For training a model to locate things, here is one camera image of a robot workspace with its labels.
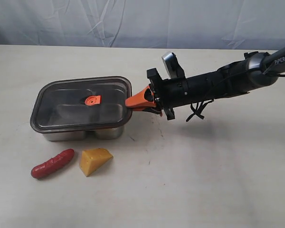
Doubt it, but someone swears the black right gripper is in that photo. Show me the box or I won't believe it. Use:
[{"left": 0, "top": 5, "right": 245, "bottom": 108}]
[{"left": 125, "top": 68, "right": 188, "bottom": 120}]

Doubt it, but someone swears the stainless steel lunch box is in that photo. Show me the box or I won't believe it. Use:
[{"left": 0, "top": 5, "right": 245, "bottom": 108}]
[{"left": 30, "top": 76, "right": 133, "bottom": 142}]

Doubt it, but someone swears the dark transparent lunch box lid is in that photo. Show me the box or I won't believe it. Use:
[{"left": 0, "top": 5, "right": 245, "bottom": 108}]
[{"left": 30, "top": 76, "right": 133, "bottom": 133}]

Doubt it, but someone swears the yellow toy cheese wedge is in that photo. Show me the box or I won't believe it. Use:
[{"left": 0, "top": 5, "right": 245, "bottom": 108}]
[{"left": 79, "top": 148, "right": 113, "bottom": 177}]

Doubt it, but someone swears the red toy sausage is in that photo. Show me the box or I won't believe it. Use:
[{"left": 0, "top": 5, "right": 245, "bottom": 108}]
[{"left": 31, "top": 149, "right": 75, "bottom": 179}]

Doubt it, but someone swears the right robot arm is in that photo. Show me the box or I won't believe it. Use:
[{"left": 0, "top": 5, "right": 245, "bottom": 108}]
[{"left": 125, "top": 48, "right": 285, "bottom": 121}]

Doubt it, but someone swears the white backdrop cloth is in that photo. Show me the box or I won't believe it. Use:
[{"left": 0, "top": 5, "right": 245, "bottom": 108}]
[{"left": 0, "top": 0, "right": 285, "bottom": 50}]

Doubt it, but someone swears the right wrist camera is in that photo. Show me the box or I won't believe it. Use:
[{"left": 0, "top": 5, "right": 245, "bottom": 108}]
[{"left": 161, "top": 52, "right": 185, "bottom": 79}]

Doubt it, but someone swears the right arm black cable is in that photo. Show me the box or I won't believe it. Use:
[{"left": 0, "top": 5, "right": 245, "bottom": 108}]
[{"left": 186, "top": 68, "right": 285, "bottom": 122}]

